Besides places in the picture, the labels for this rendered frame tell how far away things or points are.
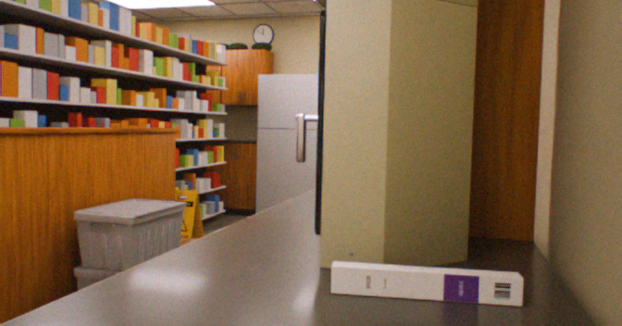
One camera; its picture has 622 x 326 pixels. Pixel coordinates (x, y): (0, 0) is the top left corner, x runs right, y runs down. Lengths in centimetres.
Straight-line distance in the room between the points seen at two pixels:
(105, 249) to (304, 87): 354
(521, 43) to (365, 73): 48
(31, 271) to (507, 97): 262
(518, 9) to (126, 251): 243
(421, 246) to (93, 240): 247
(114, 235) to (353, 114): 235
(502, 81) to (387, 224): 50
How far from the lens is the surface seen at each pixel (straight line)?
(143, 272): 88
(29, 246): 311
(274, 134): 608
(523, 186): 121
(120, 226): 301
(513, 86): 121
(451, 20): 94
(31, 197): 307
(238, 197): 646
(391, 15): 85
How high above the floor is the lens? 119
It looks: 3 degrees down
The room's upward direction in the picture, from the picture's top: 1 degrees clockwise
